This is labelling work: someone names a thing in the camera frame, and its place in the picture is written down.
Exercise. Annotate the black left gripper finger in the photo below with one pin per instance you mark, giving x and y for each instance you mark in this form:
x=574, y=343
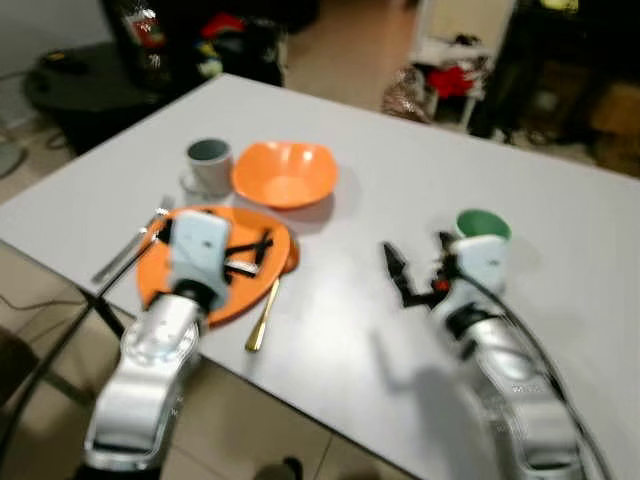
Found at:
x=263, y=252
x=250, y=245

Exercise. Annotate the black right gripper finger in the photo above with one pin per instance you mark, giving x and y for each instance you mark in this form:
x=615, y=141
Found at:
x=445, y=250
x=396, y=268

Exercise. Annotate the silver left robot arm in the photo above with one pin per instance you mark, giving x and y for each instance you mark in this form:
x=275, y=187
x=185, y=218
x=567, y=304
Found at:
x=150, y=370

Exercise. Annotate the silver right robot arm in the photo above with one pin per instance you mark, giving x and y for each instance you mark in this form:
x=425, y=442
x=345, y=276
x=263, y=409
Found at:
x=515, y=390

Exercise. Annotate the orange plate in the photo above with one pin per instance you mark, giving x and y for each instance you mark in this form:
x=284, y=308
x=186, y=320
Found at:
x=260, y=290

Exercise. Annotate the green cup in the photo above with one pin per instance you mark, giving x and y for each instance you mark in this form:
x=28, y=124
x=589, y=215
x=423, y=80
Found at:
x=485, y=224

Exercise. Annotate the gold spoon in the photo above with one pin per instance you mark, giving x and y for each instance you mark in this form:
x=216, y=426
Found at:
x=262, y=322

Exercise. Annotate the orange bowl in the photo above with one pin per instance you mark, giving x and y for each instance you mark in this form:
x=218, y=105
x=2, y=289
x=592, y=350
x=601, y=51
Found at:
x=285, y=172

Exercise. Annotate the grey mug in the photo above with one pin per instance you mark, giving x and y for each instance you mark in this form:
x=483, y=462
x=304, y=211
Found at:
x=209, y=168

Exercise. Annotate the leopard print bag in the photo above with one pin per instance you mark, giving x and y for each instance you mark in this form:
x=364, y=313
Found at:
x=405, y=95

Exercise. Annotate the red cloth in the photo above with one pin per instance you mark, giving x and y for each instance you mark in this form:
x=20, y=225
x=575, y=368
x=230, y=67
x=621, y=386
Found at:
x=455, y=80

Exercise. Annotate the white stool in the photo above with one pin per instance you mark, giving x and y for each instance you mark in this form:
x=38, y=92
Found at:
x=468, y=55

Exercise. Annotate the brown cardboard box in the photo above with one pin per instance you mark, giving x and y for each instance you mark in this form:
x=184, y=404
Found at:
x=618, y=120

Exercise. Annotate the black round side table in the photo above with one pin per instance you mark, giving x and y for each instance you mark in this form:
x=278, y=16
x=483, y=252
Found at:
x=85, y=95

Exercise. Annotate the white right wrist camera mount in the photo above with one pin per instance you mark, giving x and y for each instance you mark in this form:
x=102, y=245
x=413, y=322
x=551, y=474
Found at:
x=482, y=265

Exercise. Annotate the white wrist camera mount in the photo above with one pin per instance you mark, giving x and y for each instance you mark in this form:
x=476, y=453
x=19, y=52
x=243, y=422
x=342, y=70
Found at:
x=198, y=245
x=482, y=265

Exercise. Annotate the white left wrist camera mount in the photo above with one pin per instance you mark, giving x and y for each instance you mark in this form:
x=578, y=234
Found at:
x=198, y=245

